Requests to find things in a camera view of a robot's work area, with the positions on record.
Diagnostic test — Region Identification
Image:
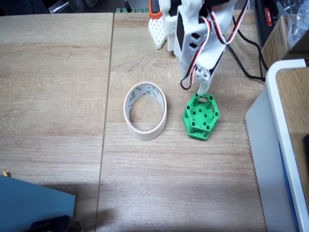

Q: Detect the green hexagonal printed component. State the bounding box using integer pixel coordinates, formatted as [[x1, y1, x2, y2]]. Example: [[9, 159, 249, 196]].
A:
[[182, 92, 221, 142]]

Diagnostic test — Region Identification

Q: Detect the white ribbed storage bin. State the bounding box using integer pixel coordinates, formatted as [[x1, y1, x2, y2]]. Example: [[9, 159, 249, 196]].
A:
[[245, 59, 309, 232]]

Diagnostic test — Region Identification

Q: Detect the black power strip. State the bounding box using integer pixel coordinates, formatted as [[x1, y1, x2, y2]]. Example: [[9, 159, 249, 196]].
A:
[[253, 0, 285, 49]]

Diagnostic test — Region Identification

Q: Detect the brown cardboard box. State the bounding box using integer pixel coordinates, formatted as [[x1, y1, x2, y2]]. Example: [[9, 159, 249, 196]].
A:
[[260, 14, 309, 70]]

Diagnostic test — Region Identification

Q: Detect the green terminal block strip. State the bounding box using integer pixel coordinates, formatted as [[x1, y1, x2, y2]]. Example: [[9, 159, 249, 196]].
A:
[[115, 8, 150, 13]]

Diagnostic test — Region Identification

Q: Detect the beige masking tape roll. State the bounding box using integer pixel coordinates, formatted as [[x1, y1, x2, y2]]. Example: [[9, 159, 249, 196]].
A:
[[123, 81, 168, 141]]

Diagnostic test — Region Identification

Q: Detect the clear plastic bag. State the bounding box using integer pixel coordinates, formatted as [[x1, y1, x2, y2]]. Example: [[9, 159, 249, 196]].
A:
[[286, 0, 309, 49]]

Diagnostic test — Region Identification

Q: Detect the black office chair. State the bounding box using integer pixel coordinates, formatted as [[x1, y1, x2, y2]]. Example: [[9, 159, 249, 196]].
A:
[[47, 0, 84, 13]]

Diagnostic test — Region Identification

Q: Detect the blue box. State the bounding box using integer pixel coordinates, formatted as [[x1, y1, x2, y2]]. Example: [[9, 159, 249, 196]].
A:
[[0, 175, 76, 232]]

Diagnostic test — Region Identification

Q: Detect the red white black servo cable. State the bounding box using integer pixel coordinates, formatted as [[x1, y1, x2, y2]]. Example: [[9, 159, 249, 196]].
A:
[[180, 9, 214, 90], [210, 0, 249, 45]]

